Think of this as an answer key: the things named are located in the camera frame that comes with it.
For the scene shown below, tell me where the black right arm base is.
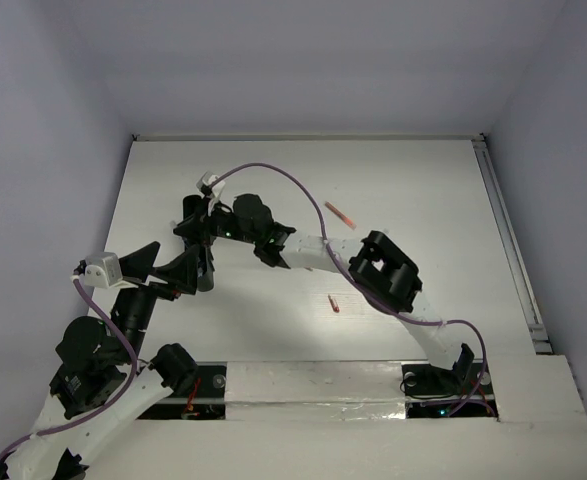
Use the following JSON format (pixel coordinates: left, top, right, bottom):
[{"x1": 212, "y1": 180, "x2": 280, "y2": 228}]
[{"x1": 399, "y1": 344, "x2": 498, "y2": 419}]

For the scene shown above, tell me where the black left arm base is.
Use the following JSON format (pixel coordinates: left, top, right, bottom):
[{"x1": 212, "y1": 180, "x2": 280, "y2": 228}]
[{"x1": 138, "y1": 363, "x2": 227, "y2": 421}]

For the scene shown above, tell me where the black stationery container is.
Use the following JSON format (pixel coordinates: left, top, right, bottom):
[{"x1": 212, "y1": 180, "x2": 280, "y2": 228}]
[{"x1": 181, "y1": 195, "x2": 216, "y2": 292}]

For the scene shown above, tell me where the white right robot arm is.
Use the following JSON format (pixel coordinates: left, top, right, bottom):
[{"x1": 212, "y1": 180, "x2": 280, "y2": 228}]
[{"x1": 173, "y1": 194, "x2": 474, "y2": 392}]

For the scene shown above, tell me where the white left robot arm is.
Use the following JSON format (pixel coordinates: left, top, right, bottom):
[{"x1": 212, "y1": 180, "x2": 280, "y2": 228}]
[{"x1": 0, "y1": 242, "x2": 205, "y2": 479}]

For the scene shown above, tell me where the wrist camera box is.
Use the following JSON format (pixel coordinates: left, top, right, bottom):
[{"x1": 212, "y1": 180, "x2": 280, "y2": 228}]
[
  {"x1": 73, "y1": 252, "x2": 124, "y2": 289},
  {"x1": 196, "y1": 171, "x2": 225, "y2": 210}
]

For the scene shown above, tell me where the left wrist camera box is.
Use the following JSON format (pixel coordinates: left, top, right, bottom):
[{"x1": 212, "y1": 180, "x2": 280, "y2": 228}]
[{"x1": 73, "y1": 252, "x2": 124, "y2": 289}]

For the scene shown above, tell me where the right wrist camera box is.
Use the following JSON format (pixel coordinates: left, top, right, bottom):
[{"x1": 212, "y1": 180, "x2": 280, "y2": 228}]
[{"x1": 196, "y1": 171, "x2": 225, "y2": 210}]

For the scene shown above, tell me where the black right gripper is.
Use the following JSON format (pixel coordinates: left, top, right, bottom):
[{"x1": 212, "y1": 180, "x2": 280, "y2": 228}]
[{"x1": 175, "y1": 195, "x2": 259, "y2": 247}]

